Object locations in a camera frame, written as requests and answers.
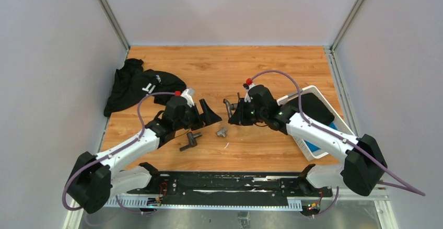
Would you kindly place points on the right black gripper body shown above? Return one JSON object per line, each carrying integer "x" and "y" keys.
{"x": 248, "y": 111}

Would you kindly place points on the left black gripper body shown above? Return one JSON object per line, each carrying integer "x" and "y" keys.
{"x": 192, "y": 118}

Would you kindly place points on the grey faucet with lever handle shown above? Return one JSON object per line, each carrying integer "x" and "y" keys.
{"x": 231, "y": 109}

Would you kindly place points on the grey tee pipe fitting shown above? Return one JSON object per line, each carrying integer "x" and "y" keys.
{"x": 222, "y": 133}

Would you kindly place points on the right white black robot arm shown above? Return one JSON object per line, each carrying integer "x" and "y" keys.
{"x": 362, "y": 163}

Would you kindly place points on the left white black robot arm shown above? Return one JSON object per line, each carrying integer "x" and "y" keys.
{"x": 96, "y": 178}

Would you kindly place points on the black cloth in basket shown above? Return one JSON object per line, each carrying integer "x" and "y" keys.
{"x": 311, "y": 106}

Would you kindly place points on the black cloth with white print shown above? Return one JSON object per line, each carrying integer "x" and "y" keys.
{"x": 132, "y": 83}

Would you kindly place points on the white plastic basket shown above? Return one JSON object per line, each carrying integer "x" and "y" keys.
{"x": 344, "y": 137}

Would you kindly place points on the blue cloth in basket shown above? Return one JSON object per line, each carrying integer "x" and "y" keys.
{"x": 320, "y": 135}

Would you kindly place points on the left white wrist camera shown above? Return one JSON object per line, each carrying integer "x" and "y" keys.
{"x": 188, "y": 94}

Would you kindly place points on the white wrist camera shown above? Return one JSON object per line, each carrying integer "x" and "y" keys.
{"x": 188, "y": 94}
{"x": 248, "y": 87}

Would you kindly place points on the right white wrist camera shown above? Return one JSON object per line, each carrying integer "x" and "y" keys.
{"x": 248, "y": 87}

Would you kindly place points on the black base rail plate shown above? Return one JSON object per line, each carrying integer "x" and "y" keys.
{"x": 224, "y": 190}

